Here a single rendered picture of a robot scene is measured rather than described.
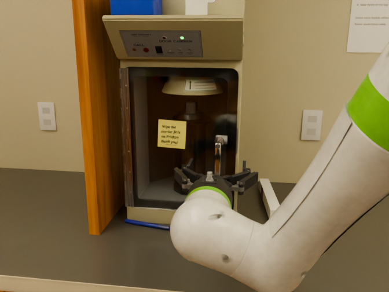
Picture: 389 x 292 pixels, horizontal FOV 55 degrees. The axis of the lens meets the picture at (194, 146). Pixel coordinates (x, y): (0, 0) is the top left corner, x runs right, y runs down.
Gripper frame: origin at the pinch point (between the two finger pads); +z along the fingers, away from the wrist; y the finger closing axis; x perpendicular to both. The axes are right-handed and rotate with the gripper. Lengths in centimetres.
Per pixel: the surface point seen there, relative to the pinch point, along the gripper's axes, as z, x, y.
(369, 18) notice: 49, -39, -47
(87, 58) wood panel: -3.3, -26.6, 31.9
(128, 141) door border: 4.5, -4.4, 24.9
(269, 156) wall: 49, 11, -17
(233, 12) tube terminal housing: 5.6, -37.9, -2.5
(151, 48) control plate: 0.2, -29.2, 16.8
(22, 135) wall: 49, 7, 85
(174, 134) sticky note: 4.4, -6.8, 12.1
